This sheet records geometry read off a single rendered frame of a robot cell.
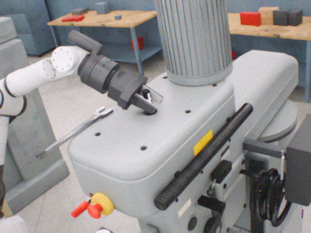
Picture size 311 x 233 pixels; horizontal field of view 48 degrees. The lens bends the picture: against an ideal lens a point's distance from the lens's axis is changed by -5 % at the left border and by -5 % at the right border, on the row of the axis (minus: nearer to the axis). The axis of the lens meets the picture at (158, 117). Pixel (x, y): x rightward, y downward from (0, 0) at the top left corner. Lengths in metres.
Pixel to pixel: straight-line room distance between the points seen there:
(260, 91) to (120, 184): 0.69
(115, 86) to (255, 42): 4.78
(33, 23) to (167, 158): 7.51
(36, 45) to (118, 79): 7.39
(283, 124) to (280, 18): 3.39
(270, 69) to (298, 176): 0.49
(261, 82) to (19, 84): 0.81
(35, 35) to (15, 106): 7.19
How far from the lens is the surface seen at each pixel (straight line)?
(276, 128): 1.43
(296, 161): 1.07
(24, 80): 1.04
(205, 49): 1.00
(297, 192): 1.15
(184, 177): 0.85
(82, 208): 0.99
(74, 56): 0.93
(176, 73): 1.05
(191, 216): 1.07
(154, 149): 0.80
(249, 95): 1.26
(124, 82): 0.92
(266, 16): 4.85
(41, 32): 8.35
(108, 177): 0.82
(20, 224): 1.14
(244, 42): 5.68
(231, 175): 1.19
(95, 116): 0.98
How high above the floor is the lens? 2.34
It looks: 30 degrees down
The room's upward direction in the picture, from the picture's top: 11 degrees counter-clockwise
